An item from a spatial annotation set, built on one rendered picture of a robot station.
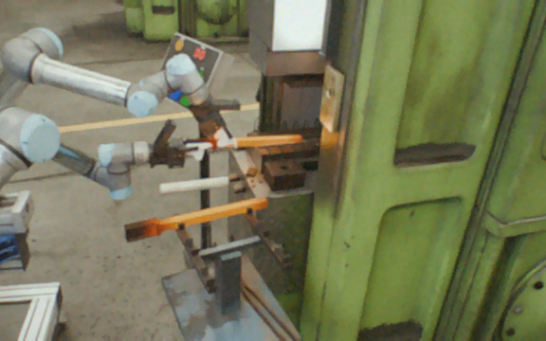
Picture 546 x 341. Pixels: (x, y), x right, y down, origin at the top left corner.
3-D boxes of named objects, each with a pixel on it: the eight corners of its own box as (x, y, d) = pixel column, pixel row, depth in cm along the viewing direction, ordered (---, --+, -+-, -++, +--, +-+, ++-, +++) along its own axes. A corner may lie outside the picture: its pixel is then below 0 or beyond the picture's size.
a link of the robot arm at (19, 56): (-19, 42, 137) (155, 93, 139) (4, 32, 147) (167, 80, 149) (-17, 80, 143) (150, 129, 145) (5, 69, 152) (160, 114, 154)
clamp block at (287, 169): (271, 192, 163) (272, 175, 159) (263, 179, 169) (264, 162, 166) (304, 188, 166) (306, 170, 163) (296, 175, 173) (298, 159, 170)
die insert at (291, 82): (290, 88, 164) (291, 71, 161) (282, 80, 170) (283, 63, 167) (371, 83, 172) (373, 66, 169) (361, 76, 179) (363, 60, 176)
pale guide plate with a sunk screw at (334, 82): (331, 133, 141) (338, 76, 133) (318, 120, 149) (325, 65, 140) (337, 133, 142) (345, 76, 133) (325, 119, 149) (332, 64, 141)
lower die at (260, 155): (261, 173, 172) (262, 152, 168) (245, 148, 189) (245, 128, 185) (368, 162, 184) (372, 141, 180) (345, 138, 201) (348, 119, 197)
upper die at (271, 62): (265, 76, 155) (266, 46, 150) (248, 57, 171) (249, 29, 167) (384, 69, 167) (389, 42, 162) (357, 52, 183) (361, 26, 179)
